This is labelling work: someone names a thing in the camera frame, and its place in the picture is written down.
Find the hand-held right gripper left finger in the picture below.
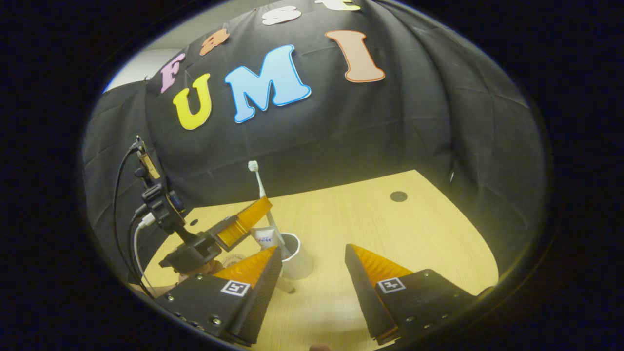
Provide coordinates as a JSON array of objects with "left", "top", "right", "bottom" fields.
[{"left": 155, "top": 245, "right": 284, "bottom": 347}]

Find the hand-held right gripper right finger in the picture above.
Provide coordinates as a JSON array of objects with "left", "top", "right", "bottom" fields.
[{"left": 344, "top": 243, "right": 492, "bottom": 345}]

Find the white toothpaste tube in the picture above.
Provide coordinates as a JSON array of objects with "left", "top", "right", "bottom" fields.
[{"left": 251, "top": 227, "right": 284, "bottom": 250}]

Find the pale blue toothbrush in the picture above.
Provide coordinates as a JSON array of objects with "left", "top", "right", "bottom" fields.
[{"left": 248, "top": 161, "right": 292, "bottom": 259}]

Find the white cup with wooden handle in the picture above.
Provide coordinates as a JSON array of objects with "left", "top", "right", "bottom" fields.
[{"left": 275, "top": 233, "right": 315, "bottom": 294}]

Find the light wooden desktop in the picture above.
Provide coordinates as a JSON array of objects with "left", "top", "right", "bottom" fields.
[{"left": 129, "top": 169, "right": 499, "bottom": 351}]

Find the black backdrop cloth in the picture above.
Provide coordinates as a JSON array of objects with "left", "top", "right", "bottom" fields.
[{"left": 83, "top": 0, "right": 546, "bottom": 283}]

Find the white cable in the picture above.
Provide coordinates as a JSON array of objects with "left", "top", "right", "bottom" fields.
[{"left": 133, "top": 214, "right": 158, "bottom": 298}]

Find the black cable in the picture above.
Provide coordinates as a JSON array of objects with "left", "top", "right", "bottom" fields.
[{"left": 112, "top": 145, "right": 156, "bottom": 299}]

